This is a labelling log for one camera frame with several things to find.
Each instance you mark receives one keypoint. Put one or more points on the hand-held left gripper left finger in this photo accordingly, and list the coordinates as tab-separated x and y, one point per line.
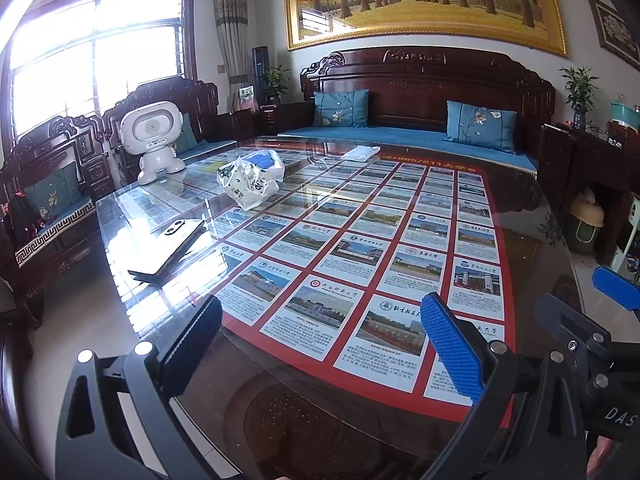
195	330

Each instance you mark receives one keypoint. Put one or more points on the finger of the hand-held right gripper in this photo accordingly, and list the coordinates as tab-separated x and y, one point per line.
617	285
565	322

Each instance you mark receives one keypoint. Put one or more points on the white printed plastic bag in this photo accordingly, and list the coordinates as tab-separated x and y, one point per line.
245	190

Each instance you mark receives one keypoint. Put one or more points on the blue cloth in clear bag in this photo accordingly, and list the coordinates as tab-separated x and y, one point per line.
262	160

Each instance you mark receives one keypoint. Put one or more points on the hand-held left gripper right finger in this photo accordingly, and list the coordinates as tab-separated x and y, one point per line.
450	345

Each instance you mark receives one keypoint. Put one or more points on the green plant in vase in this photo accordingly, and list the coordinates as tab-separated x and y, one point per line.
579	90

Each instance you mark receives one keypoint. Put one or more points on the carved wooden armchair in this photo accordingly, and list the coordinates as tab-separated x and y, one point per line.
80	147
200	102

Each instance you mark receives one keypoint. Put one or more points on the white robot toy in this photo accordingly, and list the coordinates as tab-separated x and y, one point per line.
150	130

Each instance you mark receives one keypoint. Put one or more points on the barred window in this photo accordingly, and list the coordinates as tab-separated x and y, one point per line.
100	60

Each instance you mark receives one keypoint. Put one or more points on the white shelf cart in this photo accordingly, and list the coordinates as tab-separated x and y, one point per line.
625	245

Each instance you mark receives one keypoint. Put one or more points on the teal floral cushion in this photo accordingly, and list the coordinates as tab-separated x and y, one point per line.
480	127
340	108
186	132
55	192

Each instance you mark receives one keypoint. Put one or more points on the dark framed flower picture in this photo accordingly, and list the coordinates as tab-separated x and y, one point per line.
615	30

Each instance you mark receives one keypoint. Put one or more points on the patterned beige curtain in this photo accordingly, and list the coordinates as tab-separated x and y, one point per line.
231	25

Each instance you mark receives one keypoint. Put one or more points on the red picture grid poster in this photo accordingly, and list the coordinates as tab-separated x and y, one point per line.
350	240

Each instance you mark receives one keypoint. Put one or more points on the green bin with beige lid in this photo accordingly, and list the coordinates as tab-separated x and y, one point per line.
586	225

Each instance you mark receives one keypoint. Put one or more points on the carved dark wooden sofa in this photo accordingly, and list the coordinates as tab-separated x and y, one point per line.
425	82

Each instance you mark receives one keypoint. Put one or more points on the blue patterned seat cushion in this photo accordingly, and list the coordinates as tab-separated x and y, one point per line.
55	240

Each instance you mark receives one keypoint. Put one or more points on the gold framed tree painting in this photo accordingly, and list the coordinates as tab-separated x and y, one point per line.
425	0

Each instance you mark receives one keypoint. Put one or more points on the dark cloth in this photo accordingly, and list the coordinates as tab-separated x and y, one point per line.
24	215

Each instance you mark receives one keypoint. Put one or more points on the white flat packet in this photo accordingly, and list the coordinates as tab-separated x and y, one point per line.
362	153

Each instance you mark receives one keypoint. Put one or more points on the potted green plant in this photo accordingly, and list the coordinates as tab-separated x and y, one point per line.
276	82

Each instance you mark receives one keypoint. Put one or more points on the dark wooden corner table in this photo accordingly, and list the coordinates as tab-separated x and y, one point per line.
285	117

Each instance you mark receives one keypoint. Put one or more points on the white phone with stand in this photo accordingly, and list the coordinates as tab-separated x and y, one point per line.
165	255

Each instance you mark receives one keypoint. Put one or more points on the black tower speaker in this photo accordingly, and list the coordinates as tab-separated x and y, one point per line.
260	72

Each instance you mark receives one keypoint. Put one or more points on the small green card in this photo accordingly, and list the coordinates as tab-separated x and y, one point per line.
246	97

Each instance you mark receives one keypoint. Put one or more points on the dark wooden side cabinet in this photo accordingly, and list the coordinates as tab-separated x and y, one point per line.
565	160

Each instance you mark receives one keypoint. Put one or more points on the teal and white pot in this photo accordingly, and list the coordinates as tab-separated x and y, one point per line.
624	116

